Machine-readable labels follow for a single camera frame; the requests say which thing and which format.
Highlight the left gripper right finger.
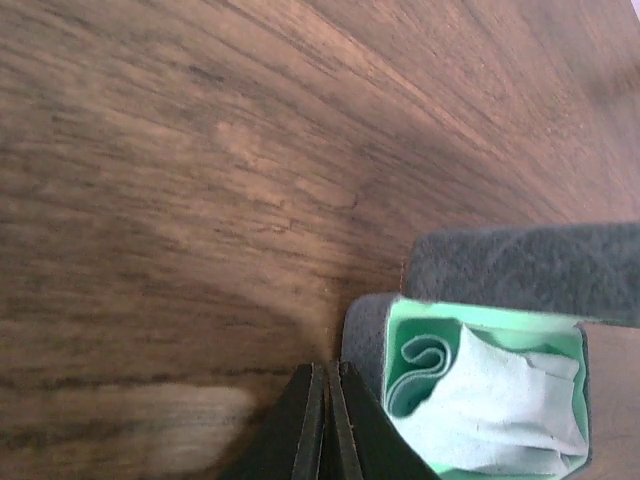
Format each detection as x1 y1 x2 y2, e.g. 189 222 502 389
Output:
325 362 438 480

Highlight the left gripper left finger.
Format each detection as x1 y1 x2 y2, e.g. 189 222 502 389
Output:
219 363 325 480

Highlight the light blue cleaning cloth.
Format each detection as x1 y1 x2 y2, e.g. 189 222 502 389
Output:
384 325 589 476

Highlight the teal glasses case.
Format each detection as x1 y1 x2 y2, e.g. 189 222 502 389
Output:
340 223 639 479

